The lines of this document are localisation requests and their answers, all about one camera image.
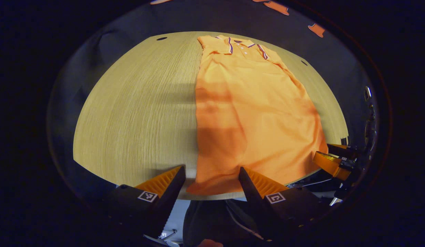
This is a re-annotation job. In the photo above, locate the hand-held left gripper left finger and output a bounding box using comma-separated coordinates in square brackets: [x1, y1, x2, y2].
[106, 165, 186, 241]

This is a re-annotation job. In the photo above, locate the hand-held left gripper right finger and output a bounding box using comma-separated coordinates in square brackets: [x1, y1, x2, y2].
[238, 167, 325, 241]

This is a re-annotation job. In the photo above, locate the orange T-shirt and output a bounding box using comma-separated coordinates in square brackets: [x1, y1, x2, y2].
[186, 34, 329, 196]

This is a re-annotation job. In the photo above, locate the person's dark clothing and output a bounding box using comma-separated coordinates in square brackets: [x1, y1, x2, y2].
[183, 199, 266, 247]

